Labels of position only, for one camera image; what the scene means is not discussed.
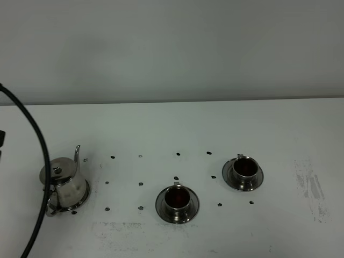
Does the black left camera cable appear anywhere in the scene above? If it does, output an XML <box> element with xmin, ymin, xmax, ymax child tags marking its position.
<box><xmin>0</xmin><ymin>83</ymin><xmax>52</xmax><ymax>258</ymax></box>

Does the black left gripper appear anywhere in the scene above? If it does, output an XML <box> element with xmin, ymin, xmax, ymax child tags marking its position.
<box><xmin>0</xmin><ymin>130</ymin><xmax>5</xmax><ymax>148</ymax></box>

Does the far stainless steel saucer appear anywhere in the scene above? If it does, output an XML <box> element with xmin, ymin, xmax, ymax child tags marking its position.
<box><xmin>222</xmin><ymin>157</ymin><xmax>264</xmax><ymax>192</ymax></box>

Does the steel teapot tray saucer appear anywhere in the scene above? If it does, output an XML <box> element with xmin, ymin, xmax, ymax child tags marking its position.
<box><xmin>57</xmin><ymin>179</ymin><xmax>90</xmax><ymax>212</ymax></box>

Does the far stainless steel teacup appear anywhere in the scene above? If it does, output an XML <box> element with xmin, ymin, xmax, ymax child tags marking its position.
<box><xmin>232</xmin><ymin>154</ymin><xmax>259</xmax><ymax>183</ymax></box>

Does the stainless steel teapot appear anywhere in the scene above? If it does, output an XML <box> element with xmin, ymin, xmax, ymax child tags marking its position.
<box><xmin>45</xmin><ymin>145</ymin><xmax>90</xmax><ymax>217</ymax></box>

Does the near stainless steel teacup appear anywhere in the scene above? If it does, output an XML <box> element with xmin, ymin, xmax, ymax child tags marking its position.
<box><xmin>163</xmin><ymin>182</ymin><xmax>191</xmax><ymax>211</ymax></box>

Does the stainless steel teacup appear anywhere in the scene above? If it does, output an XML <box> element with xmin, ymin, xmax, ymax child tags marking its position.
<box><xmin>163</xmin><ymin>182</ymin><xmax>191</xmax><ymax>211</ymax></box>
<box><xmin>232</xmin><ymin>154</ymin><xmax>259</xmax><ymax>183</ymax></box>

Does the stainless steel saucer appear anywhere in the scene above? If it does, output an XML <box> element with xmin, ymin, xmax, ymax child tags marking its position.
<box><xmin>222</xmin><ymin>157</ymin><xmax>264</xmax><ymax>192</ymax></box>
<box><xmin>155</xmin><ymin>187</ymin><xmax>200</xmax><ymax>224</ymax></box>

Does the near stainless steel saucer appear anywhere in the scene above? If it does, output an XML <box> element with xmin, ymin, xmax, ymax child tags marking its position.
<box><xmin>155</xmin><ymin>187</ymin><xmax>200</xmax><ymax>224</ymax></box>

